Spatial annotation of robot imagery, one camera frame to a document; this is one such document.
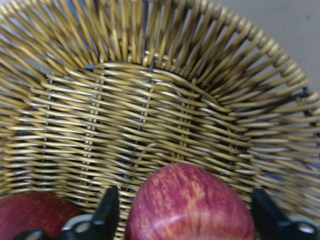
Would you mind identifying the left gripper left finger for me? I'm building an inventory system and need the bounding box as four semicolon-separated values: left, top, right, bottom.
14;187;120;240

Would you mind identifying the dark red apple in basket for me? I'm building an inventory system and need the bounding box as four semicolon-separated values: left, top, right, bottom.
0;192;81;240

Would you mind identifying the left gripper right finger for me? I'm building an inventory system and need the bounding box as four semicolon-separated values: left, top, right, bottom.
251;188;320;240

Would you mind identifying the round wicker basket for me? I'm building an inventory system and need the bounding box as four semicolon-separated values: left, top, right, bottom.
0;0;320;240

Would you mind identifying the yellow-red apple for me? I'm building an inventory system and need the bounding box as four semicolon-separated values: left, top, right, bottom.
124;163;257;240

